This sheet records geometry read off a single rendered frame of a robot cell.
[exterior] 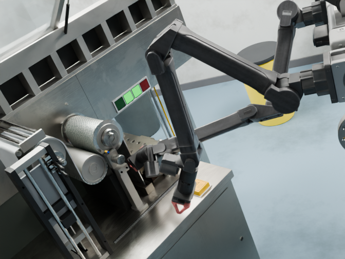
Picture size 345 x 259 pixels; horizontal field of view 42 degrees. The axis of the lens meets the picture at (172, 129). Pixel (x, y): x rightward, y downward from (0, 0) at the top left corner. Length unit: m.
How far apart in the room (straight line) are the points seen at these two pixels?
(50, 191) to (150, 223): 0.46
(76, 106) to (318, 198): 1.70
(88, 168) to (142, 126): 2.50
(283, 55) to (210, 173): 0.63
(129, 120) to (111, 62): 2.06
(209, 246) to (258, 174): 1.43
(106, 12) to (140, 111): 2.12
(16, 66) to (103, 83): 0.44
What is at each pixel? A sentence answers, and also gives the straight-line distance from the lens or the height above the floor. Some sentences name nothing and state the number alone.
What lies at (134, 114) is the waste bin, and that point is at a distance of 4.21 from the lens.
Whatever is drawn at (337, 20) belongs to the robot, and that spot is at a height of 1.53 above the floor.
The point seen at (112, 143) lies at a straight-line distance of 1.84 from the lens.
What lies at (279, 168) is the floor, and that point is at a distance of 3.38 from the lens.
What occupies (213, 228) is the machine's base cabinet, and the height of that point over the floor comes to 0.71.
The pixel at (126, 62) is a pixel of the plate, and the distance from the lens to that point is 2.28.
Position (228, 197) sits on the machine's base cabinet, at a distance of 2.04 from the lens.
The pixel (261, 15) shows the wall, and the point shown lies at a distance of 4.53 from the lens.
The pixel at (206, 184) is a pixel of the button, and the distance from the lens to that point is 1.90.
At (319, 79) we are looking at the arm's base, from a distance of 1.24.
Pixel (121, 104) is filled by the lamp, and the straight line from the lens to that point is 2.27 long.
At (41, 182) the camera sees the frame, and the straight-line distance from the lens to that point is 1.62.
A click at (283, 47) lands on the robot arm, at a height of 1.39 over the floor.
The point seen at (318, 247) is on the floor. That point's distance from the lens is 2.78.
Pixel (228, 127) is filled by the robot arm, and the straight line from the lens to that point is 1.67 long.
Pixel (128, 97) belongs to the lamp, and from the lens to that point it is 2.29.
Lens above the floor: 2.05
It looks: 28 degrees down
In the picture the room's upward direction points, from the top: 23 degrees counter-clockwise
